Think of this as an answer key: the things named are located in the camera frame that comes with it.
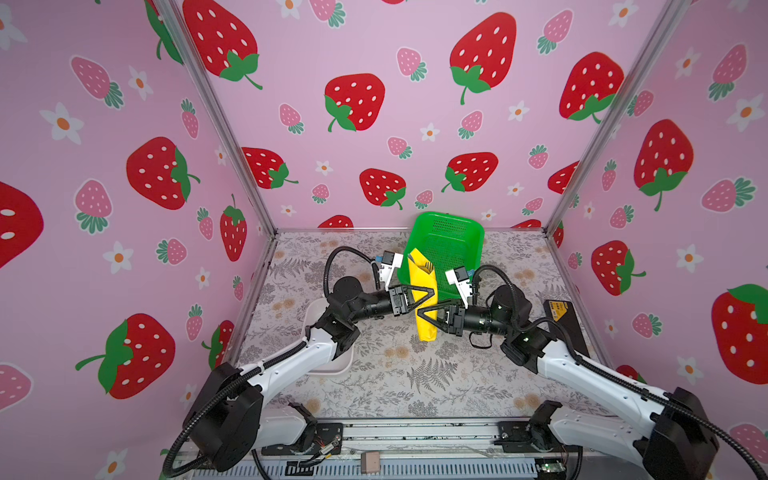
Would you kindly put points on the aluminium rail frame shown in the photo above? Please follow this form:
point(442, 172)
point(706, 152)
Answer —
point(436, 448)

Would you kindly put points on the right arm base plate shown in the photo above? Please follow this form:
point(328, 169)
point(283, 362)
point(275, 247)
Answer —
point(517, 436)

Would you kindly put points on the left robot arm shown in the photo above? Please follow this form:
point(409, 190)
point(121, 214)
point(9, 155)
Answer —
point(231, 418)

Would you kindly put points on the small pink block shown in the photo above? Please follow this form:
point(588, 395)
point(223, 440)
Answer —
point(370, 462)

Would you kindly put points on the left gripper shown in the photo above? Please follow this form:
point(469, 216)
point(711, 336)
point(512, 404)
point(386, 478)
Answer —
point(397, 303)

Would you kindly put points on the yellow paper napkin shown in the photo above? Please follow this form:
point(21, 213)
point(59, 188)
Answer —
point(422, 276)

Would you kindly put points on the green plastic basket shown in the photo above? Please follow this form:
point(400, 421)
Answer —
point(447, 241)

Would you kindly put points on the black box yellow label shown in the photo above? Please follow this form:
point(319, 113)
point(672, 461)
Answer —
point(563, 312)

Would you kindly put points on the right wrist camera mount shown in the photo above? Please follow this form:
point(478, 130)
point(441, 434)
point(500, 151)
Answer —
point(461, 278)

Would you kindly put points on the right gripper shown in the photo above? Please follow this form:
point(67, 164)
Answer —
point(453, 318)

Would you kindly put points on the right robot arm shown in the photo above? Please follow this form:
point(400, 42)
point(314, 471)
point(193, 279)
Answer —
point(666, 433)

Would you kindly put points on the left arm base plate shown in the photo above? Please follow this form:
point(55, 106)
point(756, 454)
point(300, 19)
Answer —
point(325, 437)

